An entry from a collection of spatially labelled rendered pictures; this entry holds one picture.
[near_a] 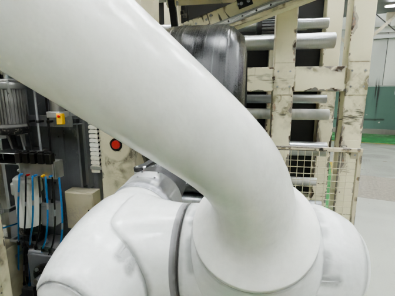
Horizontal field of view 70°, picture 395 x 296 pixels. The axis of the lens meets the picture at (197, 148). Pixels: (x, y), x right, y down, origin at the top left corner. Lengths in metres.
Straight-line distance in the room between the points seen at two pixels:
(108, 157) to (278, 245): 0.88
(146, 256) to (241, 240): 0.10
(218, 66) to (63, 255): 0.57
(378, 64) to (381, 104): 1.16
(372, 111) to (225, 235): 9.78
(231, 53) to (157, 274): 0.61
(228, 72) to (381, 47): 9.43
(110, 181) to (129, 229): 0.79
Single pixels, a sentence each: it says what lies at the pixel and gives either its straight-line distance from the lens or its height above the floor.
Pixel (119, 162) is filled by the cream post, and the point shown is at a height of 1.00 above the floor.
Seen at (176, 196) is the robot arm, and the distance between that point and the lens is 0.39.
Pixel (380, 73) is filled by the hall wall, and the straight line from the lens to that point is 10.03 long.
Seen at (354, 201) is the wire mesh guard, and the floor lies 0.76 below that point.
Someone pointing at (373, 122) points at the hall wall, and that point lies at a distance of 9.98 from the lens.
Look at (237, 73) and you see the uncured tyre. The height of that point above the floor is 1.28.
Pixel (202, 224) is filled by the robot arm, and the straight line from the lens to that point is 0.24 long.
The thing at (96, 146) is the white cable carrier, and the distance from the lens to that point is 1.06.
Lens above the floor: 1.24
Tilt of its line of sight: 11 degrees down
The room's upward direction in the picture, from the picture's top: straight up
